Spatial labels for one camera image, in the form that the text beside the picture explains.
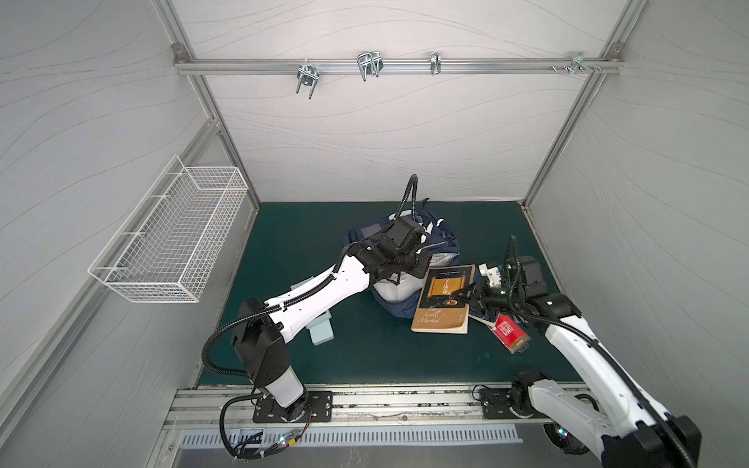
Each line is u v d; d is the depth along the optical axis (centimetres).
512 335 86
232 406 66
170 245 69
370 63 77
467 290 73
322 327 84
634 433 39
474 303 69
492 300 66
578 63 76
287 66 79
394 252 58
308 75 79
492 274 73
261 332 41
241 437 72
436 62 78
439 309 74
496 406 74
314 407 74
